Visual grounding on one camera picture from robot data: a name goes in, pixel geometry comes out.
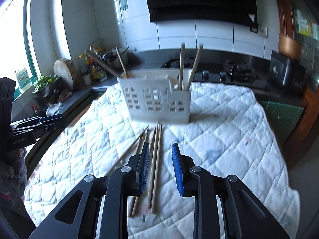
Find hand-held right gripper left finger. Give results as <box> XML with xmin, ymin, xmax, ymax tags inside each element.
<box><xmin>29</xmin><ymin>141</ymin><xmax>150</xmax><ymax>239</ymax></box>

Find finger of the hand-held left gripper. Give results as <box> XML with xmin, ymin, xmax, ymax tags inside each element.
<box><xmin>11</xmin><ymin>119</ymin><xmax>65</xmax><ymax>140</ymax></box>
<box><xmin>9</xmin><ymin>114</ymin><xmax>65</xmax><ymax>130</ymax></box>

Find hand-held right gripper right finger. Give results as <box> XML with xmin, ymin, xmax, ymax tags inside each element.
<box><xmin>171</xmin><ymin>142</ymin><xmax>291</xmax><ymax>239</ymax></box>

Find pile of wooden chopsticks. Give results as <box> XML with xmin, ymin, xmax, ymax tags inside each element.
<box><xmin>117</xmin><ymin>121</ymin><xmax>163</xmax><ymax>217</ymax></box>

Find white plastic utensil holder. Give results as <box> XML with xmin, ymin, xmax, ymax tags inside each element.
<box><xmin>117</xmin><ymin>70</ymin><xmax>192</xmax><ymax>124</ymax></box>

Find grey dish rag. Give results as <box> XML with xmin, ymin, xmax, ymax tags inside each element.
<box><xmin>46</xmin><ymin>102</ymin><xmax>65</xmax><ymax>116</ymax></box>

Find steel bowl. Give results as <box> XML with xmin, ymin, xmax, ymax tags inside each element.
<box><xmin>32</xmin><ymin>80</ymin><xmax>60</xmax><ymax>99</ymax></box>

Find white detergent bottle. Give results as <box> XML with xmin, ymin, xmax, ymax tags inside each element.
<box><xmin>15</xmin><ymin>66</ymin><xmax>29</xmax><ymax>91</ymax></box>

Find ginger root pieces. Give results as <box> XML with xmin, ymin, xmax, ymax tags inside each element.
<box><xmin>57</xmin><ymin>90</ymin><xmax>74</xmax><ymax>101</ymax></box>

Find white quilted blanket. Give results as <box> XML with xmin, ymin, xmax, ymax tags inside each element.
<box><xmin>24</xmin><ymin>81</ymin><xmax>301</xmax><ymax>239</ymax></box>

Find round wooden cutting board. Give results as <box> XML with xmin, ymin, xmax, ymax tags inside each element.
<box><xmin>53</xmin><ymin>58</ymin><xmax>78</xmax><ymax>91</ymax></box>

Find bright window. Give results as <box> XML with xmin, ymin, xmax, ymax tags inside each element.
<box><xmin>0</xmin><ymin>0</ymin><xmax>40</xmax><ymax>100</ymax></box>

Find yellow cap glass bottle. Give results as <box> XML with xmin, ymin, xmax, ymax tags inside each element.
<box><xmin>80</xmin><ymin>53</ymin><xmax>88</xmax><ymax>74</ymax></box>

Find steel cooking pot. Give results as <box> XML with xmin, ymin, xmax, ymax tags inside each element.
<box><xmin>103</xmin><ymin>48</ymin><xmax>129</xmax><ymax>70</ymax></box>

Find black gas stove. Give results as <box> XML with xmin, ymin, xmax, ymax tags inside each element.
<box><xmin>161</xmin><ymin>58</ymin><xmax>271</xmax><ymax>91</ymax></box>

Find green cabinet front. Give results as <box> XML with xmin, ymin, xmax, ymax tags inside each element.
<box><xmin>259</xmin><ymin>100</ymin><xmax>306</xmax><ymax>140</ymax></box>

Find black rice cooker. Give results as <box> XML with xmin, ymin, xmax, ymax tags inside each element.
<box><xmin>269</xmin><ymin>51</ymin><xmax>307</xmax><ymax>94</ymax></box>

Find copper inner pot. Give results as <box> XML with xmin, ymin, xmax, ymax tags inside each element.
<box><xmin>278</xmin><ymin>34</ymin><xmax>303</xmax><ymax>59</ymax></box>

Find black range hood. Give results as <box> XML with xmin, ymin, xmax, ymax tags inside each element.
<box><xmin>145</xmin><ymin>0</ymin><xmax>258</xmax><ymax>26</ymax></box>

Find wooden glass-door cabinet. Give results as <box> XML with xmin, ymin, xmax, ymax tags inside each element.
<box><xmin>272</xmin><ymin>0</ymin><xmax>319</xmax><ymax>120</ymax></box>

